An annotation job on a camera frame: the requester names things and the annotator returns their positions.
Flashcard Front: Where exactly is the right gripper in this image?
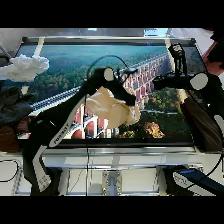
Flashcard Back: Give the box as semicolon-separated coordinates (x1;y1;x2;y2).
152;73;192;91

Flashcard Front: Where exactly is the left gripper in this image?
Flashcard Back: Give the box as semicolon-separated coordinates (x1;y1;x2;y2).
110;79;138;108

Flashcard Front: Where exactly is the cream shirt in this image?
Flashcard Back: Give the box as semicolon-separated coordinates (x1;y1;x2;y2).
84;85;142;130

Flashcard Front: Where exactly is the dark brown garment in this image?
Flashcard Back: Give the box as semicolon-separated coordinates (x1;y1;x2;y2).
180;94;224;153

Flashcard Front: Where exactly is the black garment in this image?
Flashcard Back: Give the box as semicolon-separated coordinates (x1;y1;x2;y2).
206;28;224;71

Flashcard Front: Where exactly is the white garment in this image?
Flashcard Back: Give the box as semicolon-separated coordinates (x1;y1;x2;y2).
0;53;50;83

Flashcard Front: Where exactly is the dark grey garment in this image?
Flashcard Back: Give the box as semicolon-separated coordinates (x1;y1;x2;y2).
0;85;36;128

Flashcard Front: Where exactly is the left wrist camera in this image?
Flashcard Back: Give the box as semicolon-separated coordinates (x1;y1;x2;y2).
116;67;139;80

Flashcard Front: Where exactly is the black cable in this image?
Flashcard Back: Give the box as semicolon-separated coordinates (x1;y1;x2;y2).
0;159;22;183
85;54;130;196

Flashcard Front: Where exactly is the silver frame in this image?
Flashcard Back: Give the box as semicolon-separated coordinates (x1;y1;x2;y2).
0;34;224;196

